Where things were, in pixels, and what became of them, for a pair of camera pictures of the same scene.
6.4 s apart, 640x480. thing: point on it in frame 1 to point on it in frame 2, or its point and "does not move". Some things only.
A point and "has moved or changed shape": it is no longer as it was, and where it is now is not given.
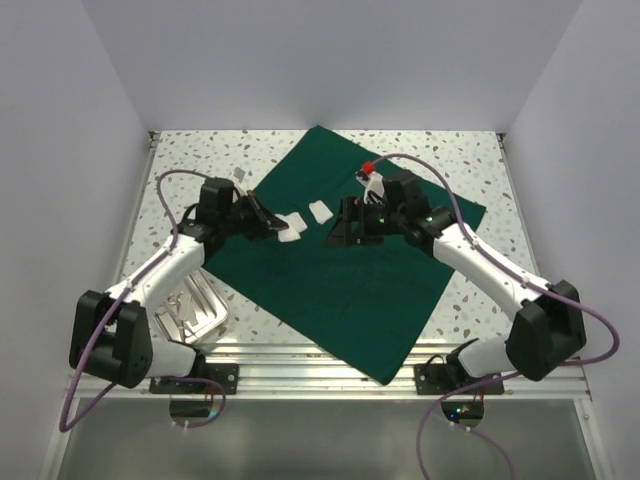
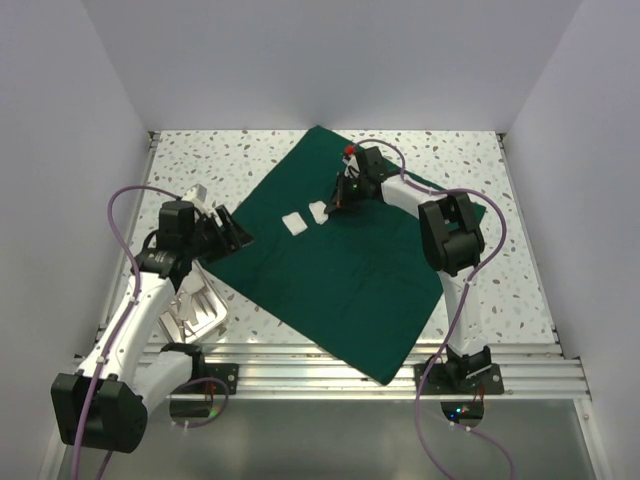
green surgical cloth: (368, 302) does not move
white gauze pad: (320, 211) does not move
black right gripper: (353, 209) to (340, 194)
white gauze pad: (294, 221) has moved or changed shape
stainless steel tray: (191, 310) does not move
